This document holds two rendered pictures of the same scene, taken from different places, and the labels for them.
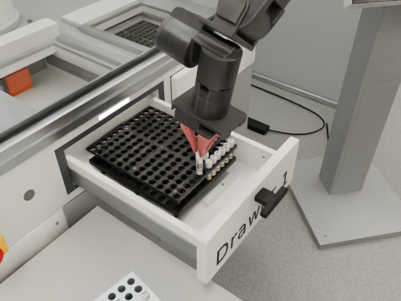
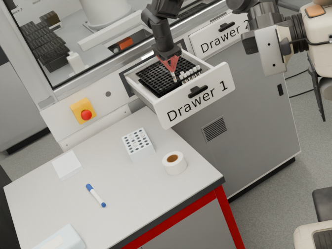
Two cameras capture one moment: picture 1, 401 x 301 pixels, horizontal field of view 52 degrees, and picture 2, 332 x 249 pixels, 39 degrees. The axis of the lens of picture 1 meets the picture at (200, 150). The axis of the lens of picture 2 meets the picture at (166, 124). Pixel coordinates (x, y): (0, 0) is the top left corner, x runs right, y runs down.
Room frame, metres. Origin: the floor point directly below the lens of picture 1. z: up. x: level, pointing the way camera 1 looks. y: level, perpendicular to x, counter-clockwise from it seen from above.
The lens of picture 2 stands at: (-0.66, -0.85, 1.68)
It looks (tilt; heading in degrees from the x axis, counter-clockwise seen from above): 32 degrees down; 39
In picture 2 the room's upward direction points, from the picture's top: 23 degrees counter-clockwise
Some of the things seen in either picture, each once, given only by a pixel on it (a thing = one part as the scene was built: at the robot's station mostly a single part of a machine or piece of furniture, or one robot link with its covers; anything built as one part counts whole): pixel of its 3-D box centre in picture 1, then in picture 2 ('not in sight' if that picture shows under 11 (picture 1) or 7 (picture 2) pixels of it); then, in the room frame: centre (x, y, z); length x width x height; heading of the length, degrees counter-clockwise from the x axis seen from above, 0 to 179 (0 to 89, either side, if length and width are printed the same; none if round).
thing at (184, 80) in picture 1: (211, 73); (223, 31); (0.91, -0.03, 0.87); 0.29 x 0.02 x 0.11; 143
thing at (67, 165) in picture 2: not in sight; (66, 165); (0.21, 0.36, 0.77); 0.13 x 0.09 x 0.02; 53
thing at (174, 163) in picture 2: not in sight; (174, 163); (0.24, -0.08, 0.78); 0.07 x 0.07 x 0.04
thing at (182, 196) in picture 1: (205, 170); (179, 80); (0.53, -0.01, 0.90); 0.18 x 0.02 x 0.01; 143
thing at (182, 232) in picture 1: (159, 159); (169, 78); (0.60, 0.08, 0.86); 0.40 x 0.26 x 0.06; 53
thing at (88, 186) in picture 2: not in sight; (95, 195); (0.09, 0.14, 0.77); 0.14 x 0.02 x 0.02; 58
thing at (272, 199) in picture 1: (267, 198); (196, 90); (0.46, -0.11, 0.91); 0.07 x 0.04 x 0.01; 143
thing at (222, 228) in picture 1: (252, 204); (194, 95); (0.48, -0.09, 0.87); 0.29 x 0.02 x 0.11; 143
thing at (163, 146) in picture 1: (163, 159); (169, 78); (0.60, 0.07, 0.87); 0.22 x 0.18 x 0.06; 53
